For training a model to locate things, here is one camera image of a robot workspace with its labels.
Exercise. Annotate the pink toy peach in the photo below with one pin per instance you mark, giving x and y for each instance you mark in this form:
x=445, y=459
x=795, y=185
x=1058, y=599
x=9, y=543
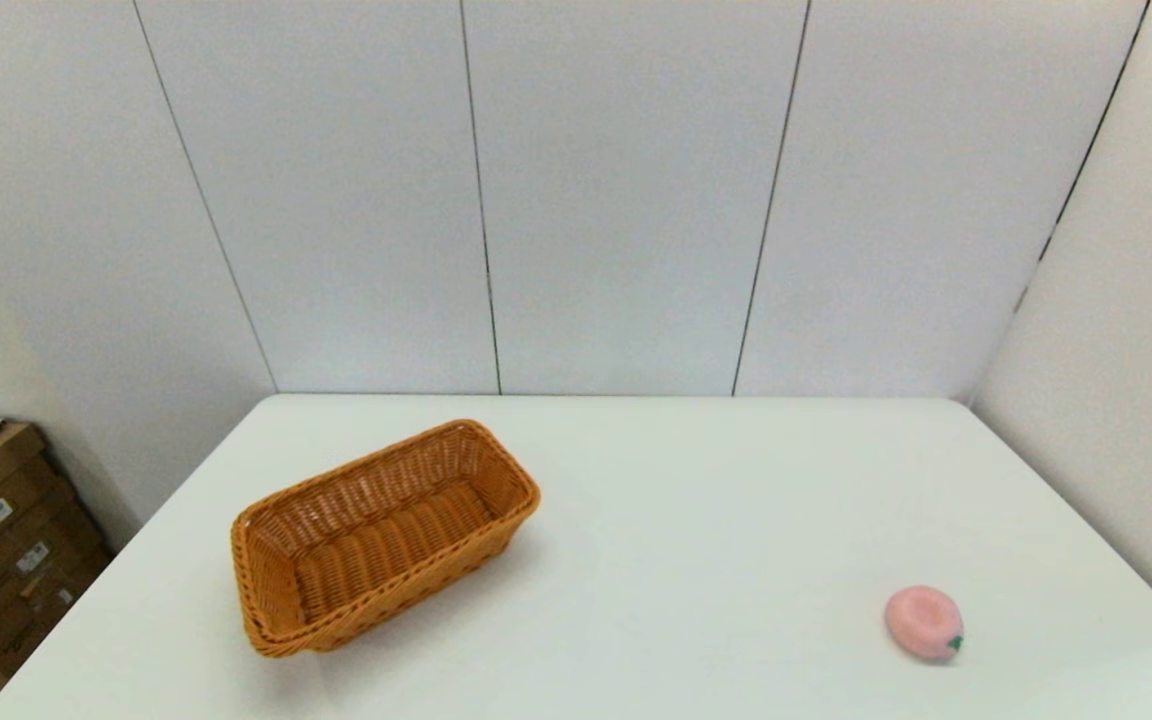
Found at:
x=921, y=622

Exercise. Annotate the orange woven wicker basket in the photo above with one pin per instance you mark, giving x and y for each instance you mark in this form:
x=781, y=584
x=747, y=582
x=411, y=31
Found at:
x=386, y=560

